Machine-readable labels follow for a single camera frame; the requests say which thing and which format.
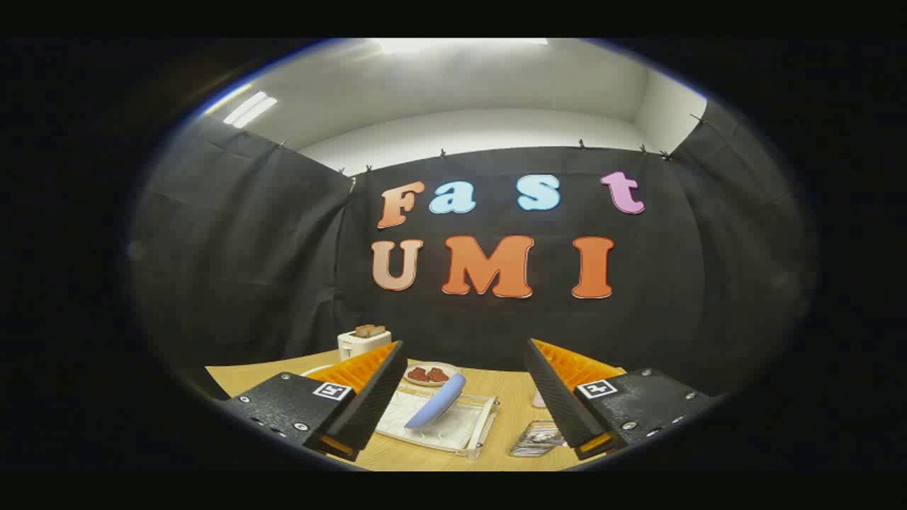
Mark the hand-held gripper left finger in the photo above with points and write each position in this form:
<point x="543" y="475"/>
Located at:
<point x="375" y="404"/>

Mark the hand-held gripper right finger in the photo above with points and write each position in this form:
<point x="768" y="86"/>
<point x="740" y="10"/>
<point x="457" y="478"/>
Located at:
<point x="560" y="404"/>

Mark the blue plate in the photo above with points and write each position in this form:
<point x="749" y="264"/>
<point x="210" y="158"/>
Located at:
<point x="436" y="407"/>

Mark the white oval dish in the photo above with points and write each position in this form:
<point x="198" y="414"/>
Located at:
<point x="453" y="370"/>

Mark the red meat slice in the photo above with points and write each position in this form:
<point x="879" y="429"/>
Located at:
<point x="417" y="375"/>
<point x="437" y="375"/>

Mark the white toaster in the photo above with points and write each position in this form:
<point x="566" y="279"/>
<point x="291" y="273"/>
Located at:
<point x="354" y="346"/>

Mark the brown toast slice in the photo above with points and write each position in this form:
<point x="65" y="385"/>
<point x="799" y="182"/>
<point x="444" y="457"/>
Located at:
<point x="368" y="330"/>

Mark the white ribbed drain tray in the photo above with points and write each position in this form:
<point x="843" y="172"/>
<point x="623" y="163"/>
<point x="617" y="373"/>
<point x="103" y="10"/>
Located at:
<point x="453" y="433"/>

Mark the black backdrop cloth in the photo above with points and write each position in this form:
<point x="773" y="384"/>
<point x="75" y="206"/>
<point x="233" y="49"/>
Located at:
<point x="283" y="248"/>

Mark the ceiling light panel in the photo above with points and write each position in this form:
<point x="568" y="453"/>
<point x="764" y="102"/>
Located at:
<point x="248" y="110"/>

